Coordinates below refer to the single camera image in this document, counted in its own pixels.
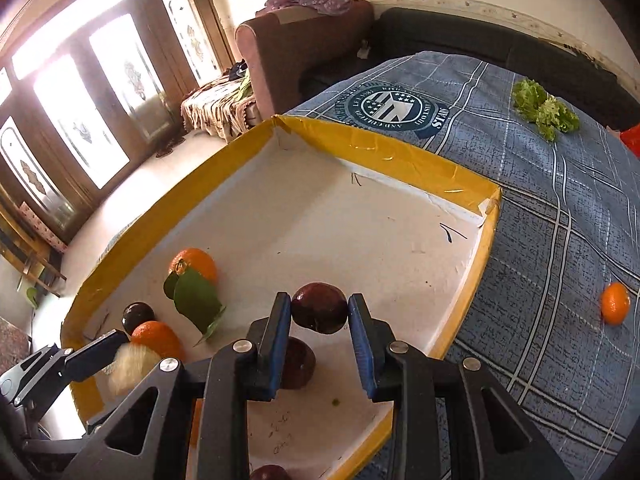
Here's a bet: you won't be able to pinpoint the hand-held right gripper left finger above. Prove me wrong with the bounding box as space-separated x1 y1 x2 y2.
75 292 293 480

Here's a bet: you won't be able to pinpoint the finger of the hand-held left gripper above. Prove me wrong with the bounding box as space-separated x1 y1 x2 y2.
62 329 132 383

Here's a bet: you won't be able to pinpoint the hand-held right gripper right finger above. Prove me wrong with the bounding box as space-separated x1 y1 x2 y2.
347 292 571 480

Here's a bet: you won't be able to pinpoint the dark red plum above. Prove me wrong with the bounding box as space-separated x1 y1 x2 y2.
122 302 156 336
291 282 349 335
248 464 292 480
280 337 317 391

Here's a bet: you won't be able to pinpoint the peeled sugarcane piece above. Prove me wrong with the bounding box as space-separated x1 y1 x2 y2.
102 342 163 397

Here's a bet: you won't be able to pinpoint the orange mandarin with short stem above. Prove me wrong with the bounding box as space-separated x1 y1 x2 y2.
131 321 187 361

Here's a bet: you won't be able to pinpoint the yellow cardboard box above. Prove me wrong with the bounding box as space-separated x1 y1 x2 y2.
60 114 502 480

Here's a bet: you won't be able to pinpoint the orange mandarin with green leaf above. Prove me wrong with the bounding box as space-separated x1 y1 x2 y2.
163 247 227 347

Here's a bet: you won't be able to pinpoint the blue plaid blanket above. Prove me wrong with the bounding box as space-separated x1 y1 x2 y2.
280 50 640 480

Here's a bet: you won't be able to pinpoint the patterned cloth bench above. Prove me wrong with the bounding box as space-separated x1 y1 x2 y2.
180 72 263 142

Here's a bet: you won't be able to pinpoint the wooden glass door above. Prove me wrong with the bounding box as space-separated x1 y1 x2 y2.
0 0 236 241

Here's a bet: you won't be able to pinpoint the brown armchair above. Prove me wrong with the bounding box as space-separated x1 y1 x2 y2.
235 0 376 121

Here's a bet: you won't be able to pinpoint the green lettuce leaves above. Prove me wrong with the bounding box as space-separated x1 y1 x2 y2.
511 78 581 142

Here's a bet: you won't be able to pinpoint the black sofa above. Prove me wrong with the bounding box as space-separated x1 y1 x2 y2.
300 7 633 131

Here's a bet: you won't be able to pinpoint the red plastic bag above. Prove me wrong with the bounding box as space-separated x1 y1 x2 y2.
620 125 640 158

